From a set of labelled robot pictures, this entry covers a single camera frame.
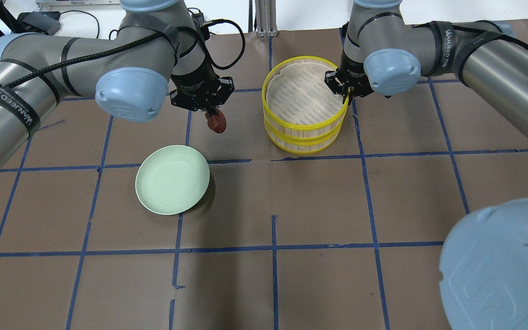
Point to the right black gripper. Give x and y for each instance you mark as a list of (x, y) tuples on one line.
[(353, 76)]

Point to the aluminium frame post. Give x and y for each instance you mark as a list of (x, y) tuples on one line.
[(266, 23)]

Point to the light green plate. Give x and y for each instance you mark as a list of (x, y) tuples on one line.
[(172, 180)]

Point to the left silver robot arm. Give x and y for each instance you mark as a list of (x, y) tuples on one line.
[(158, 52)]

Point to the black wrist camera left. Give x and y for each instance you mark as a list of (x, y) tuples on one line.
[(201, 25)]

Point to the yellow steamer layer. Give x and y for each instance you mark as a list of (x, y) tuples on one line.
[(301, 146), (296, 99)]

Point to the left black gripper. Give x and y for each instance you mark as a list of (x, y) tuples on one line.
[(194, 81)]

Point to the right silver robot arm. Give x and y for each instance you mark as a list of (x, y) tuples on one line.
[(484, 259)]

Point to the brown bun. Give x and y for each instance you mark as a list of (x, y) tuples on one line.
[(217, 125)]

